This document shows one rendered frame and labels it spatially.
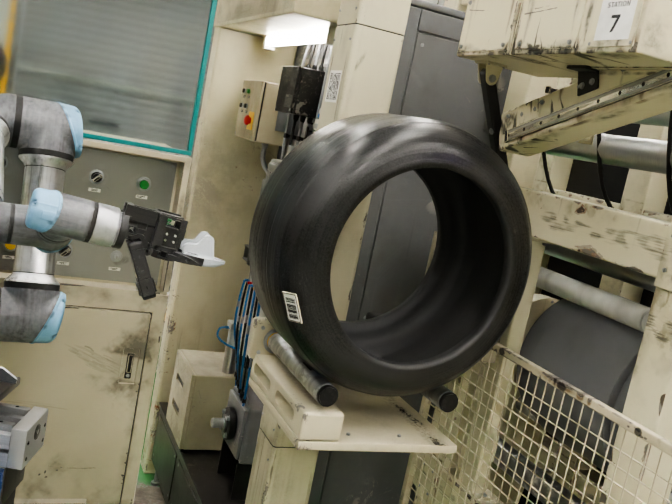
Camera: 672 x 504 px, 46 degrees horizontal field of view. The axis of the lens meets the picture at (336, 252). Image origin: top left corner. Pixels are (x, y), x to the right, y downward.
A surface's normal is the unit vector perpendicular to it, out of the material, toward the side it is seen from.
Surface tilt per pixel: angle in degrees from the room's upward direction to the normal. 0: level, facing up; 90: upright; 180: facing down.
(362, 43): 90
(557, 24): 90
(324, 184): 70
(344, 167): 62
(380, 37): 90
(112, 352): 90
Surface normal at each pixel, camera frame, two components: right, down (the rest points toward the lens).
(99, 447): 0.36, 0.22
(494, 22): -0.91, -0.12
